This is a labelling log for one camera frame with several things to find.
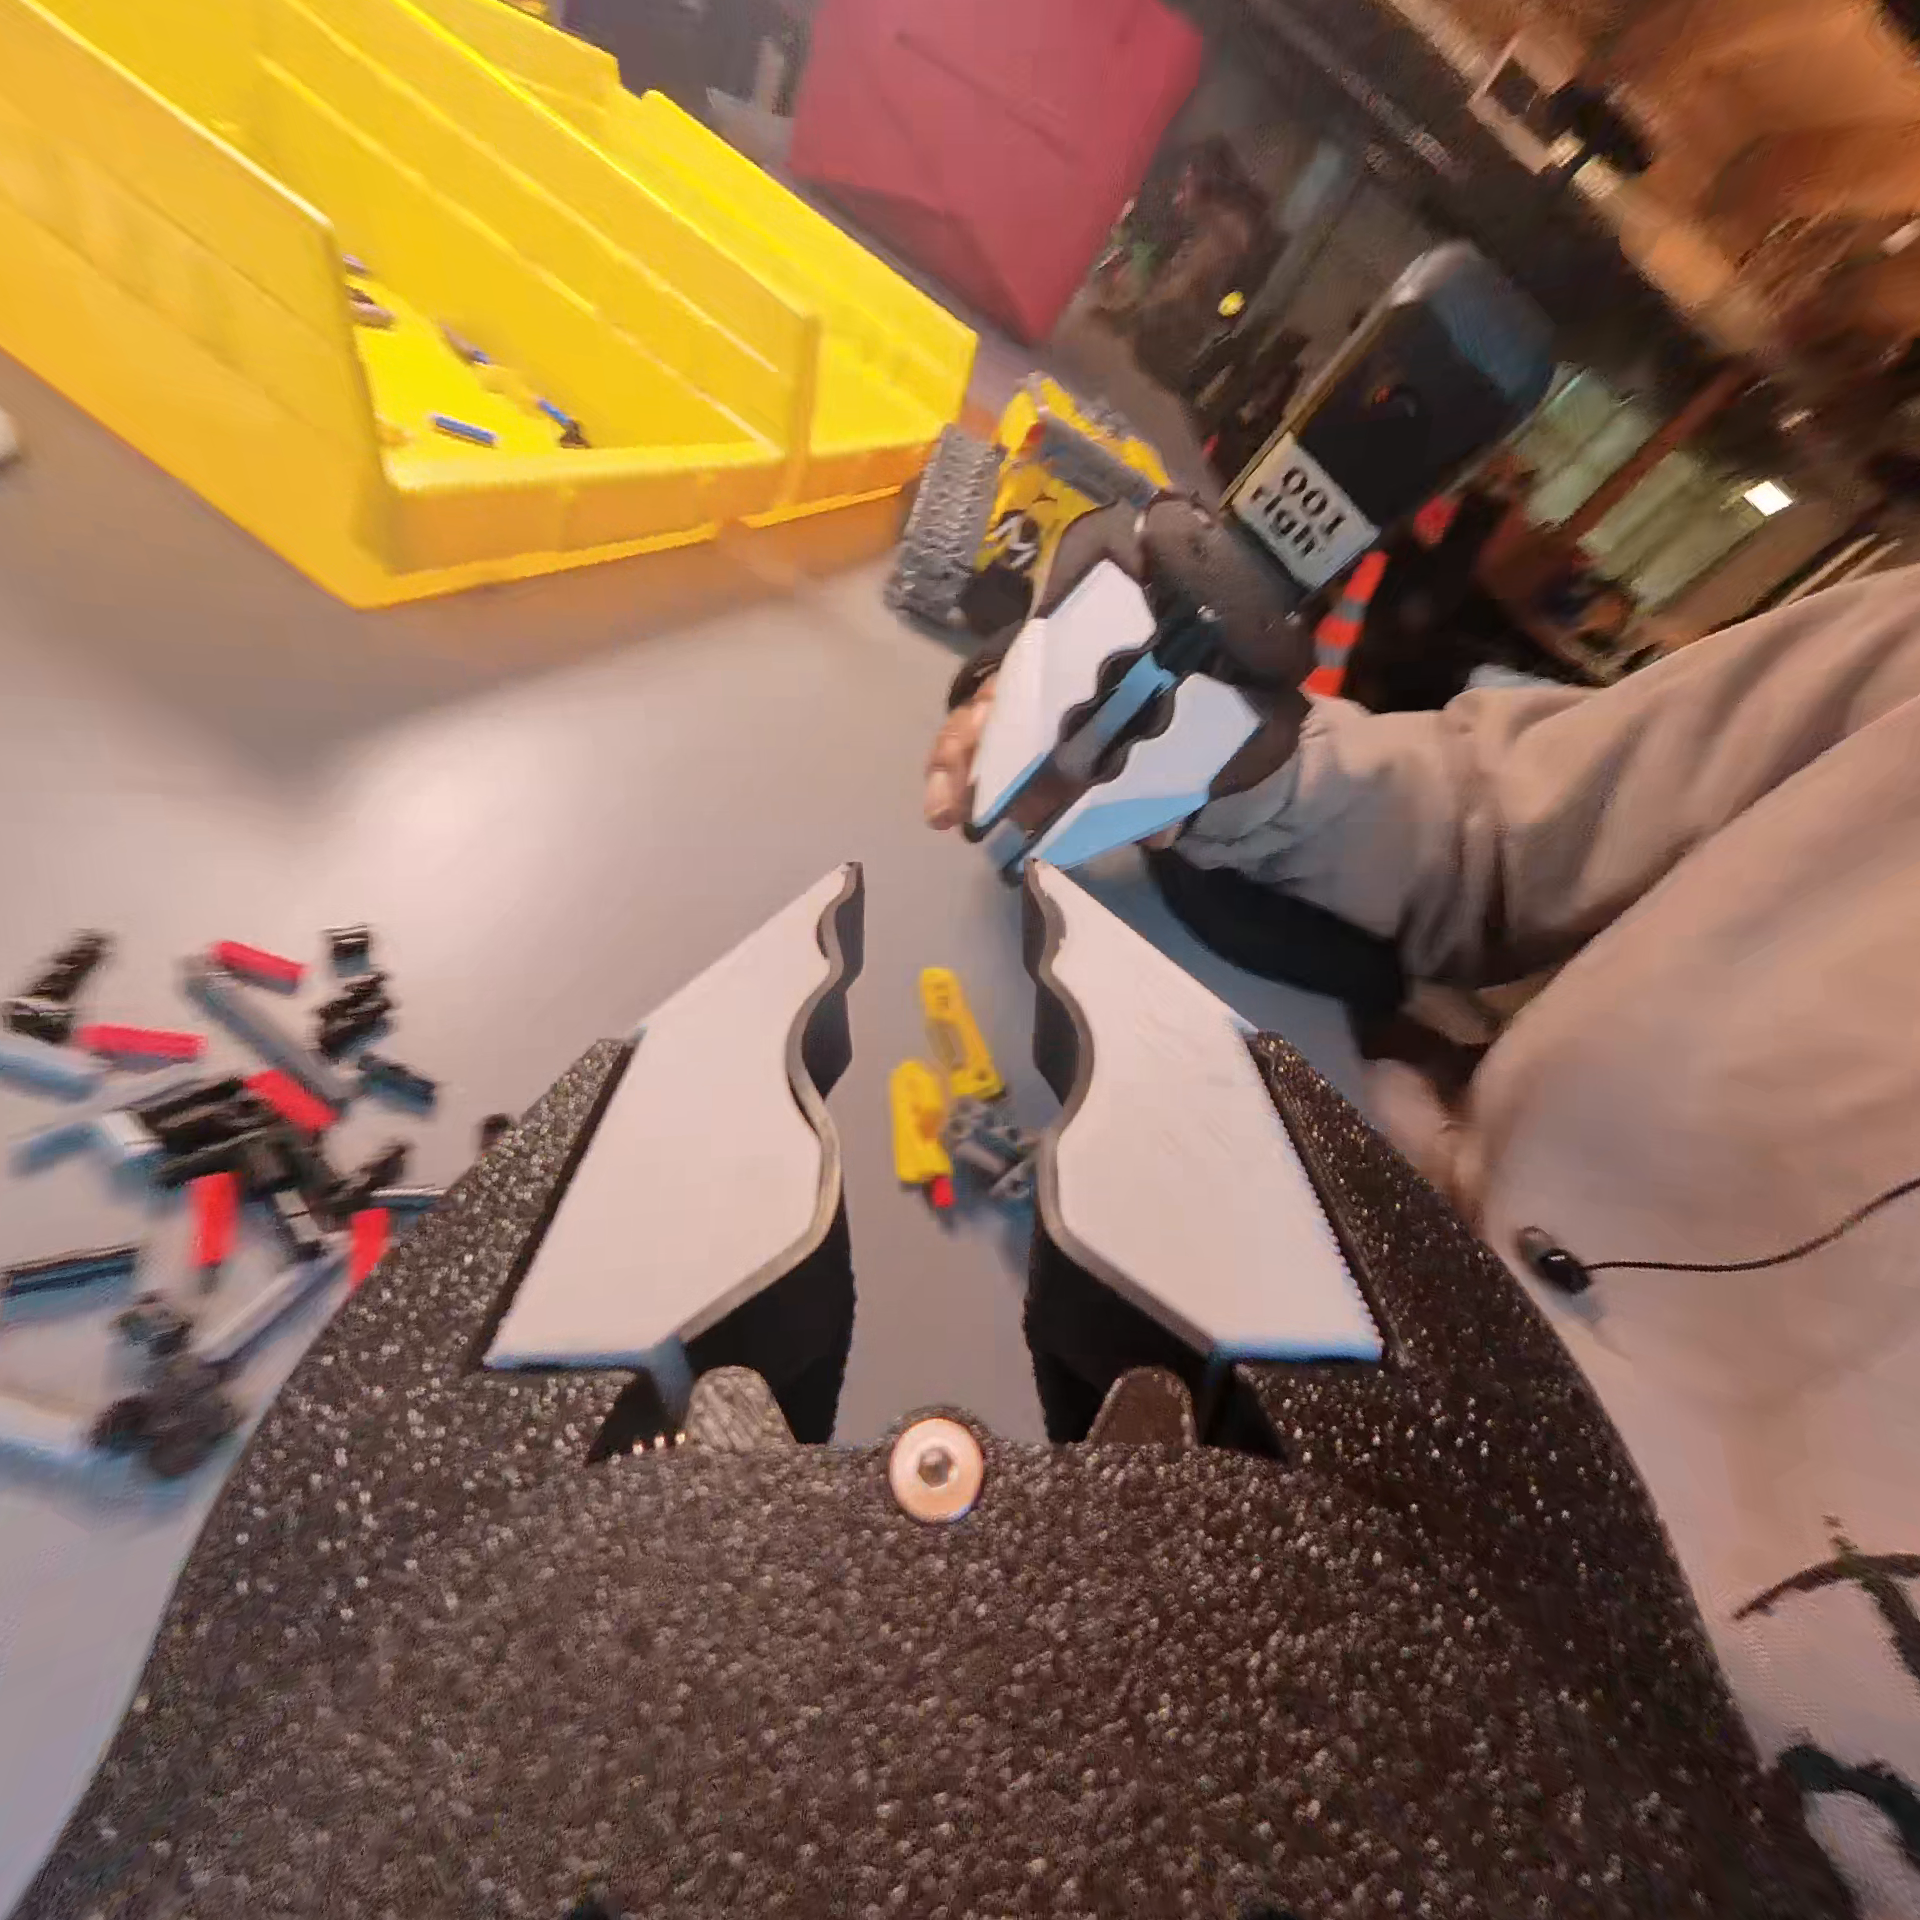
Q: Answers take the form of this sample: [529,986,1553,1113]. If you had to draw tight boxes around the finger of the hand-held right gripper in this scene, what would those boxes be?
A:
[966,565,1160,836]
[1005,676,1262,878]

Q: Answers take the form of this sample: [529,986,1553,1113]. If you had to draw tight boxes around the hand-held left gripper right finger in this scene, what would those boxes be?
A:
[1026,871,1381,1368]

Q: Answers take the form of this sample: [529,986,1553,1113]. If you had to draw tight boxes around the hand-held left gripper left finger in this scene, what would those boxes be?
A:
[489,871,865,1375]

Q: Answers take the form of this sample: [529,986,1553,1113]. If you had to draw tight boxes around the yellow tracked toy robot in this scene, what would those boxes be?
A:
[887,376,1186,638]

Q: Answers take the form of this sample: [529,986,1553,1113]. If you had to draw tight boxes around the yellow brick arm piece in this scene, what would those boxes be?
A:
[893,1057,962,1214]

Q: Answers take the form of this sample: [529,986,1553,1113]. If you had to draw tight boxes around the person's right forearm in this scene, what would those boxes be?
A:
[1202,572,1920,986]

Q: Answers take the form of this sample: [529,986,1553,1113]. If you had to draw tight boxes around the grey desk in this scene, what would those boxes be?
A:
[0,347,1440,1920]

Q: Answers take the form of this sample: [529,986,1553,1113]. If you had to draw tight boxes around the person's right hand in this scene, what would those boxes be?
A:
[925,668,1005,836]

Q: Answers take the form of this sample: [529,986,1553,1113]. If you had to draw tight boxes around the black armrest pad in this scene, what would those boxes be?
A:
[1155,854,1412,1024]

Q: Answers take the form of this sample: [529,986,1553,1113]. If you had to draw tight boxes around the orange traffic cone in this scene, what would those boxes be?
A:
[1307,550,1388,697]

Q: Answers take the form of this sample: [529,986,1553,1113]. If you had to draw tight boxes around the yellow angled brick piece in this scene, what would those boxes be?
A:
[916,967,1005,1107]

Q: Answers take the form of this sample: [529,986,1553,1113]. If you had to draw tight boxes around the yellow plastic bin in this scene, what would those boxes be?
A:
[0,0,817,612]
[391,0,976,527]

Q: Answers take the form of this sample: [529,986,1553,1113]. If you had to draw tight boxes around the scattered small building pieces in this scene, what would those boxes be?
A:
[0,924,513,1478]

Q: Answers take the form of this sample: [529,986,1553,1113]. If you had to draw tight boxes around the red felt bag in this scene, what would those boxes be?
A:
[790,0,1208,340]

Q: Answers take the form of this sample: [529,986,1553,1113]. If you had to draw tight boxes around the person's beige sweatshirt torso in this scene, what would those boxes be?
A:
[1440,871,1920,1920]

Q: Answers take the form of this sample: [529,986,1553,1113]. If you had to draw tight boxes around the small pieces inside bin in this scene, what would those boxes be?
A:
[335,272,592,457]

